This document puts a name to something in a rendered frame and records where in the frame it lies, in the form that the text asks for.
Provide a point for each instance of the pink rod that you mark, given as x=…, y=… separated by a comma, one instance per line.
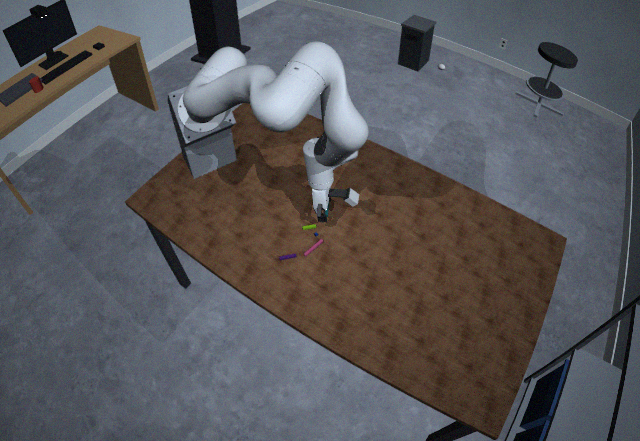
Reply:
x=313, y=248

